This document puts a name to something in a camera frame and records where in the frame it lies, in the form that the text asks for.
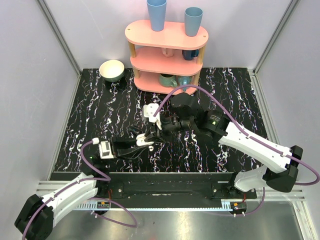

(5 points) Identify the blue butterfly ceramic mug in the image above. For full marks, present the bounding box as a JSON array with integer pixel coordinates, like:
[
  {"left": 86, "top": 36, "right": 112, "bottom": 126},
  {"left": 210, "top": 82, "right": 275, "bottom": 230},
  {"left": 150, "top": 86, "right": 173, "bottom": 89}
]
[{"left": 177, "top": 75, "right": 193, "bottom": 86}]

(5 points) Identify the dark blue ceramic mug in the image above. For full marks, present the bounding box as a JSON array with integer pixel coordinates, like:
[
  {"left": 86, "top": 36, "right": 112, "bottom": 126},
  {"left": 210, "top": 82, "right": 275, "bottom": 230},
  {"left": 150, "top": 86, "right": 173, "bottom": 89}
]
[{"left": 182, "top": 49, "right": 199, "bottom": 61}]

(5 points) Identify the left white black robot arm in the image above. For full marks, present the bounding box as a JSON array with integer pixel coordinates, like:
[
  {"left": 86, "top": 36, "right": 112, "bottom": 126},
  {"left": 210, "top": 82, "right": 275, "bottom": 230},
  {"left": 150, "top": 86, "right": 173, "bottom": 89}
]
[{"left": 14, "top": 137, "right": 138, "bottom": 240}]

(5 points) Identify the green white ceramic bowl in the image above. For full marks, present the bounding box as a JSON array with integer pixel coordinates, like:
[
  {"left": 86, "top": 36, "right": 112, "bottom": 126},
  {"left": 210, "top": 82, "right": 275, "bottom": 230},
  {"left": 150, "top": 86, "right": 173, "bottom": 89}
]
[{"left": 99, "top": 59, "right": 125, "bottom": 83}]

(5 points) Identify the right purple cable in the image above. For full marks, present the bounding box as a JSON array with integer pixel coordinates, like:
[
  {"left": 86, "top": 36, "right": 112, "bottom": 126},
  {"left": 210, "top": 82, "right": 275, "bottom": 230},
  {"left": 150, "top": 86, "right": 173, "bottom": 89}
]
[{"left": 152, "top": 84, "right": 320, "bottom": 216}]

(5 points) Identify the left aluminium corner post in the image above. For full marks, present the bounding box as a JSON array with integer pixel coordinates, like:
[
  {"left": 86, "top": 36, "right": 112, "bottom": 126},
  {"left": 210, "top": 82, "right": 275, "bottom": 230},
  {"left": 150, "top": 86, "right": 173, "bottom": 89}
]
[{"left": 36, "top": 0, "right": 82, "bottom": 76}]

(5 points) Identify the pink three-tier wooden shelf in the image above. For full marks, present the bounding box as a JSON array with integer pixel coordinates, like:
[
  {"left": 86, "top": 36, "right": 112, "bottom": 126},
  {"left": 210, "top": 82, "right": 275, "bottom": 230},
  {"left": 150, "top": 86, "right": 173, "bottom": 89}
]
[{"left": 124, "top": 19, "right": 209, "bottom": 94}]

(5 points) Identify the pink ceramic mug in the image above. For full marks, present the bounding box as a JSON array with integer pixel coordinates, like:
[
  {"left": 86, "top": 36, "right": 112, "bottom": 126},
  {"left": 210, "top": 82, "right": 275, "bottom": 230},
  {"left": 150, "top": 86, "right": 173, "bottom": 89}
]
[{"left": 161, "top": 48, "right": 175, "bottom": 58}]

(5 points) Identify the aluminium corner post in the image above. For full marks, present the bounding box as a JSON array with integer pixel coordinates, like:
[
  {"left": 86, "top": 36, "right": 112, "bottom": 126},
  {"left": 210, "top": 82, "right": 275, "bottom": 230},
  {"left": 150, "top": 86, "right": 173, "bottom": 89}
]
[
  {"left": 252, "top": 0, "right": 300, "bottom": 74},
  {"left": 36, "top": 0, "right": 82, "bottom": 76}
]

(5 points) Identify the purple cable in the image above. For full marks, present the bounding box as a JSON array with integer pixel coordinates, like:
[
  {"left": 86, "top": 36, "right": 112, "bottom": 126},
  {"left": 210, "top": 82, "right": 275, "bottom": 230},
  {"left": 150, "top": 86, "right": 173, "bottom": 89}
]
[
  {"left": 152, "top": 84, "right": 320, "bottom": 216},
  {"left": 21, "top": 141, "right": 138, "bottom": 240}
]

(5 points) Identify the light blue tall cup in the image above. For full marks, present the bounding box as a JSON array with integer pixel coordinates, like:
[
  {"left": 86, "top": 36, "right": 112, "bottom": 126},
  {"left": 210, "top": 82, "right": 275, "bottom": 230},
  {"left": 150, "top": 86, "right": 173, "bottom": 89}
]
[{"left": 147, "top": 0, "right": 167, "bottom": 32}]

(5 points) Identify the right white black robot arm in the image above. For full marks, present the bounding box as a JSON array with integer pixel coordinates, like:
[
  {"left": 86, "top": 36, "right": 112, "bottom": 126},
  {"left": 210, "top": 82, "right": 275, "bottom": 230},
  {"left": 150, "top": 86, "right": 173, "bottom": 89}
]
[{"left": 142, "top": 93, "right": 303, "bottom": 199}]

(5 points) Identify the right aluminium corner post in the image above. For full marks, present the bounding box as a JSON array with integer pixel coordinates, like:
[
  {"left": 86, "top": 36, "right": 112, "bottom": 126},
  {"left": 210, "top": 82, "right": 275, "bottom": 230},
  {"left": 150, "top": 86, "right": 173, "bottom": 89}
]
[{"left": 252, "top": 0, "right": 300, "bottom": 74}]

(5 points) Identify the grey blue tall cup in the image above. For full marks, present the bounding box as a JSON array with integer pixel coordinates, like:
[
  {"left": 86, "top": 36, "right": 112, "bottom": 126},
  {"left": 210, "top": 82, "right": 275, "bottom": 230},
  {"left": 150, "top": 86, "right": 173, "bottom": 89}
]
[{"left": 184, "top": 7, "right": 203, "bottom": 37}]

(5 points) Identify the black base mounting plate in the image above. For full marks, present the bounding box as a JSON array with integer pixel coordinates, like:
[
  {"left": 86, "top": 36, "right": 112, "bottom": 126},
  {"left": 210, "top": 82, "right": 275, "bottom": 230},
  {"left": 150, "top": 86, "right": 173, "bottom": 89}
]
[{"left": 97, "top": 172, "right": 257, "bottom": 200}]

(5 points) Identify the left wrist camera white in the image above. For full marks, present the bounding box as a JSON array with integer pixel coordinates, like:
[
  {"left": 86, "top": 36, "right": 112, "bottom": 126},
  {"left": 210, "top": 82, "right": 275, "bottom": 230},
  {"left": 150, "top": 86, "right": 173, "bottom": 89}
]
[{"left": 92, "top": 137, "right": 116, "bottom": 160}]

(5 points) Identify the aluminium frame rail front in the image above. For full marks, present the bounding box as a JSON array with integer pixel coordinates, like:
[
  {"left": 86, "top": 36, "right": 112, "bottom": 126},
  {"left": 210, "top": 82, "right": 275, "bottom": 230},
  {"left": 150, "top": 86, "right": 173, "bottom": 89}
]
[{"left": 73, "top": 200, "right": 232, "bottom": 212}]

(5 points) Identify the green speckled ceramic mug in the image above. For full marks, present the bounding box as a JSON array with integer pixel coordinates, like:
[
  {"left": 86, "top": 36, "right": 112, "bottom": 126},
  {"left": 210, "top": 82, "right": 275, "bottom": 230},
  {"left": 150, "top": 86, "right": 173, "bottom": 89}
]
[{"left": 158, "top": 73, "right": 178, "bottom": 88}]

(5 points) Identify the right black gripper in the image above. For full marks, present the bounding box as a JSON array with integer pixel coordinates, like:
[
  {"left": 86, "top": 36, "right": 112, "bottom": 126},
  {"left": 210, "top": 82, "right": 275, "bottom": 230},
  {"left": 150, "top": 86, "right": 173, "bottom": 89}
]
[{"left": 144, "top": 113, "right": 195, "bottom": 144}]

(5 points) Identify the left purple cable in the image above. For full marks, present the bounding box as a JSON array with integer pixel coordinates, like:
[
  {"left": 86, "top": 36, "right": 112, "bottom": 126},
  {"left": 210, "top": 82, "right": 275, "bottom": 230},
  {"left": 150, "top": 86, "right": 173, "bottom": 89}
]
[{"left": 21, "top": 141, "right": 138, "bottom": 240}]

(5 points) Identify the white oval charging case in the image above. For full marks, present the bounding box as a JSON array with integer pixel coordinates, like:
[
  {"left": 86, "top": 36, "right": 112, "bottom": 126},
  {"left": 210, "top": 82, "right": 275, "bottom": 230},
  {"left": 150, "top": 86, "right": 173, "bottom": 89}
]
[{"left": 136, "top": 133, "right": 154, "bottom": 147}]

